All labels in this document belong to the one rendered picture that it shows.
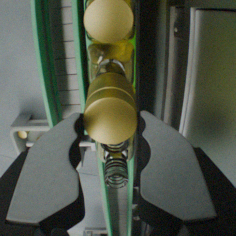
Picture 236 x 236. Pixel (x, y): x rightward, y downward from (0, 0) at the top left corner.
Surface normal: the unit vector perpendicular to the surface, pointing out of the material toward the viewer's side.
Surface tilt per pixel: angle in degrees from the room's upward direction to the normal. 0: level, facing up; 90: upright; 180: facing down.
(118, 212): 0
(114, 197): 0
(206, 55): 90
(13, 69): 0
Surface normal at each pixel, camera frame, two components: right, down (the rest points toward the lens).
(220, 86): -1.00, 0.04
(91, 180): 0.03, 0.50
